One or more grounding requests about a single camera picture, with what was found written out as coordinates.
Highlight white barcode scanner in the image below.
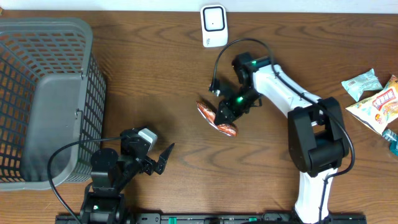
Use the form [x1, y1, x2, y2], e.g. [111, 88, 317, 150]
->
[200, 4, 228, 48]

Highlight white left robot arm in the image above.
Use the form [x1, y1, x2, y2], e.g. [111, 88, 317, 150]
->
[80, 128, 175, 224]

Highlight grey plastic basket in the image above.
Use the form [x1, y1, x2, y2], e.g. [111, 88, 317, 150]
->
[1, 18, 106, 191]

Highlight black right camera cable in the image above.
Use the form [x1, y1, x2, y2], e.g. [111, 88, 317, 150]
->
[208, 37, 356, 218]

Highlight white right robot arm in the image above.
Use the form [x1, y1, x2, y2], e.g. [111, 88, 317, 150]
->
[209, 52, 352, 223]

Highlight black camera cable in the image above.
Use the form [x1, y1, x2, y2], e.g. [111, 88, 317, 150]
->
[208, 37, 356, 218]
[46, 135, 125, 224]

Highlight yellow wiper bag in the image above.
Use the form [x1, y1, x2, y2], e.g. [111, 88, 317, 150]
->
[346, 75, 397, 135]

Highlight teal wet wipes pack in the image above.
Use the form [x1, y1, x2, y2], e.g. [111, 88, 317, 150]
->
[341, 68, 383, 102]

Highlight black left camera cable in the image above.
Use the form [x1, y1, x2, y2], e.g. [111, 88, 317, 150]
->
[46, 135, 125, 224]

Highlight blue mouthwash bottle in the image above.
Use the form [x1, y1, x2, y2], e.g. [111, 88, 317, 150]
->
[382, 129, 397, 156]

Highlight orange Top chocolate bar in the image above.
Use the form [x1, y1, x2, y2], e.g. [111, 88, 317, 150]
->
[196, 101, 238, 137]

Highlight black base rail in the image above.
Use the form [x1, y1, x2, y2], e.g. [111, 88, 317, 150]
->
[55, 212, 368, 224]

